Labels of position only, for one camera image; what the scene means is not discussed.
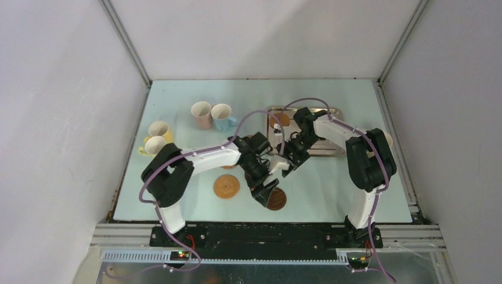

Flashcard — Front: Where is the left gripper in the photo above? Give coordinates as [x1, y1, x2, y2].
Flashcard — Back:
[240, 158, 279, 207]

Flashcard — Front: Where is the dark wood coaster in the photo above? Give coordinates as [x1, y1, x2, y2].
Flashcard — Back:
[266, 187, 287, 211]

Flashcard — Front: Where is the light wood coaster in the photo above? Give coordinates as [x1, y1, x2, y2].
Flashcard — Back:
[269, 112, 291, 128]

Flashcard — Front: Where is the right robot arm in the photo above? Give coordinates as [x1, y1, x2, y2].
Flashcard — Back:
[276, 107, 397, 247]

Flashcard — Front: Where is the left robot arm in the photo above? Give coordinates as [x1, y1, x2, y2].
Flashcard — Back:
[141, 132, 279, 247]

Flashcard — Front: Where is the pink cup right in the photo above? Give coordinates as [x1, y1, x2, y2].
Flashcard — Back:
[384, 131, 394, 148]

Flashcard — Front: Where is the pink cup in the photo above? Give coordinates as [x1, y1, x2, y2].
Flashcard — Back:
[384, 131, 394, 148]
[191, 101, 213, 130]

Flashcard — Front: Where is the metal tray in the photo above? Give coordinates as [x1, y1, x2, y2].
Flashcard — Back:
[265, 108, 345, 157]

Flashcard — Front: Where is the blue mug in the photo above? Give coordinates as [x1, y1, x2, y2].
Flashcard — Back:
[211, 104, 239, 132]

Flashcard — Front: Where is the yellow mug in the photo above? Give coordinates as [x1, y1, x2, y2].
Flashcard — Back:
[143, 121, 173, 144]

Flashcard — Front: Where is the yellow-green mug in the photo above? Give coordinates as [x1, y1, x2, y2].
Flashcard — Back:
[138, 136, 167, 157]

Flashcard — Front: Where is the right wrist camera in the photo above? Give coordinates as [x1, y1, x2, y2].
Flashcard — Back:
[273, 123, 282, 135]

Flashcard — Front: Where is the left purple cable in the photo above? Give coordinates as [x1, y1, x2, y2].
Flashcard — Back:
[102, 110, 285, 280]

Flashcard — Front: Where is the purple cable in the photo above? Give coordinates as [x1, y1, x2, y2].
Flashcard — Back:
[274, 97, 397, 283]
[102, 110, 285, 280]

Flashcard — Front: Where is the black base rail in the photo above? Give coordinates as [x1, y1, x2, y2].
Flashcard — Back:
[149, 222, 383, 261]

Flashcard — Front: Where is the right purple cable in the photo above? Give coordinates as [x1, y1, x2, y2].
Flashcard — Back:
[274, 97, 397, 283]

